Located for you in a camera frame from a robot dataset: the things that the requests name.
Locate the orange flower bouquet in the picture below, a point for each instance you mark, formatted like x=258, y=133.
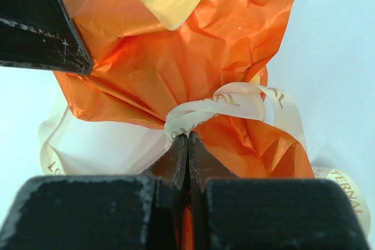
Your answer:
x=152, y=55

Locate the cream printed ribbon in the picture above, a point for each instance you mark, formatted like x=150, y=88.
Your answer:
x=241, y=100

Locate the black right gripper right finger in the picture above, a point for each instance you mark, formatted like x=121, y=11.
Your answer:
x=229, y=212

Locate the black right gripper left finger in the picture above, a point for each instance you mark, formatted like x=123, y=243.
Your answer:
x=142, y=211

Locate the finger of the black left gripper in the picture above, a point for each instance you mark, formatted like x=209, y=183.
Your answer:
x=40, y=34

